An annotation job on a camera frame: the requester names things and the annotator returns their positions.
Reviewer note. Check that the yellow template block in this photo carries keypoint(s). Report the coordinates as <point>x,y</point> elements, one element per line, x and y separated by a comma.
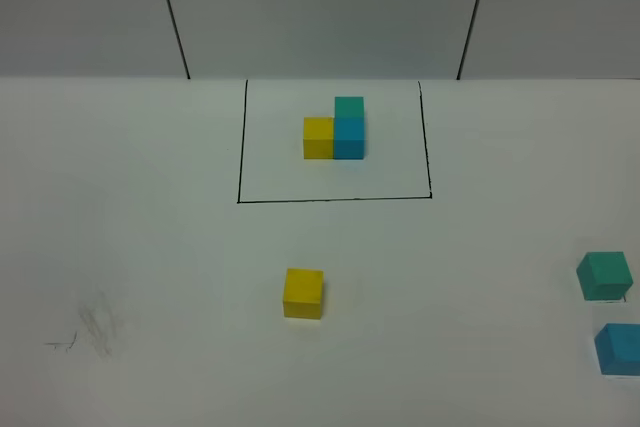
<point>318,138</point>

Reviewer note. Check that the blue template block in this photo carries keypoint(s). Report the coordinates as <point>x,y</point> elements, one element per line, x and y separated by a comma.
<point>349,138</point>

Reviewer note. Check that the green template block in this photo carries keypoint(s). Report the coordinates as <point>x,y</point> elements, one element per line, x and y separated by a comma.
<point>349,107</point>

